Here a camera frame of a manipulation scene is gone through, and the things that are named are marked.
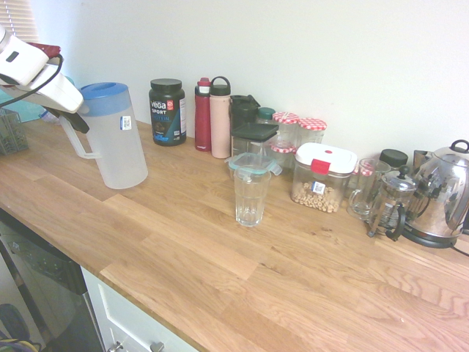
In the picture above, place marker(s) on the black shaker bottle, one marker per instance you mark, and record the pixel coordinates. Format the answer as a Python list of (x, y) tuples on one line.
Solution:
[(242, 110)]

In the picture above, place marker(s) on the shiny steel electric kettle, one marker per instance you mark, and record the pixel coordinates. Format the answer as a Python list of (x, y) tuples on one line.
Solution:
[(447, 198)]

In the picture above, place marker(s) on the white cabinet drawer front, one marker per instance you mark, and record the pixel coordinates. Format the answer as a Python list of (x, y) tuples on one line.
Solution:
[(128, 322)]

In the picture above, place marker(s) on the pink bottle with black cap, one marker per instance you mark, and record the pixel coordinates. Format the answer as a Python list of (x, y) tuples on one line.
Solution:
[(220, 124)]

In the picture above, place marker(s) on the black dishwasher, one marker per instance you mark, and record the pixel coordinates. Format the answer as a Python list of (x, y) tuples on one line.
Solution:
[(55, 293)]

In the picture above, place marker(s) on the glass french press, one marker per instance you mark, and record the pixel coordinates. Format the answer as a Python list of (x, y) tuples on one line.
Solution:
[(394, 205)]

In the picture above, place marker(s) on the clear container with black lid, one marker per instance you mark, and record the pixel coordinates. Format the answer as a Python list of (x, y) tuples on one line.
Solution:
[(254, 132)]

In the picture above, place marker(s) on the clear drinking glass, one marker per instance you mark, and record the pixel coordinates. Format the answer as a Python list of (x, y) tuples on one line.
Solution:
[(251, 205)]

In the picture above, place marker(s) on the glass container with teal lid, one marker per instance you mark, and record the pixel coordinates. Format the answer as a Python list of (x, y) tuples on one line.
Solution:
[(253, 158)]

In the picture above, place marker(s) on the window blind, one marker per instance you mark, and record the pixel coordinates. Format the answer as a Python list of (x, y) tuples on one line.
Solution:
[(18, 18)]

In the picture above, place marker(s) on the small red checkered lid jar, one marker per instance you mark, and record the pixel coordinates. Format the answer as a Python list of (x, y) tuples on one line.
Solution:
[(357, 171), (283, 155)]

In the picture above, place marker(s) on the glass jar with black lid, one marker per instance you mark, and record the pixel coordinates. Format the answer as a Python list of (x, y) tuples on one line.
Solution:
[(394, 157)]

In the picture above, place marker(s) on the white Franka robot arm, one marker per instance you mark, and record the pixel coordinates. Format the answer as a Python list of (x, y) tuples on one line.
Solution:
[(22, 62)]

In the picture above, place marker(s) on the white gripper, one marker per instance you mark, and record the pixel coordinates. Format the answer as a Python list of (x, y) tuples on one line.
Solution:
[(55, 93)]

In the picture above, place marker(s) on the tall red checkered lid jar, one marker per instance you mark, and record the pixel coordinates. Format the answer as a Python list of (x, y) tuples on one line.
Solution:
[(286, 128), (311, 133)]

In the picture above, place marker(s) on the glass jar with green lid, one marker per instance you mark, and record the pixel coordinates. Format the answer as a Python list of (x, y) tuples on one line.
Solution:
[(265, 114)]

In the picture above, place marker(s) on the cereal container with white lid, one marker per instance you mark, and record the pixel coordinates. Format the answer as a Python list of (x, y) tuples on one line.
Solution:
[(318, 183)]

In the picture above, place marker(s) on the black Vega protein tub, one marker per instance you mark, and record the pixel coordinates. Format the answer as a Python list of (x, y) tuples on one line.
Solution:
[(166, 113)]

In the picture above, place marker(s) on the translucent pitcher with blue lid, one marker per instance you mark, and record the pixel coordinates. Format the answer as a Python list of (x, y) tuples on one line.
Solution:
[(117, 157)]

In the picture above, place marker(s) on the grey dish rack basket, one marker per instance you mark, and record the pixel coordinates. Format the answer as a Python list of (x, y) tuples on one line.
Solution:
[(11, 135)]

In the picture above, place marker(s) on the clear glass mug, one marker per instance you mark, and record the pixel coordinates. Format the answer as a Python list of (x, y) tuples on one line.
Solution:
[(366, 198)]

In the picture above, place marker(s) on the red water bottle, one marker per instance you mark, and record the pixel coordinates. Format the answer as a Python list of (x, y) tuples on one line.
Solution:
[(202, 124)]

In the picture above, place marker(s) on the dark red wrist camera box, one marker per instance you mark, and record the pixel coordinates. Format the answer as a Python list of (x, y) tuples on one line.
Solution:
[(45, 48)]

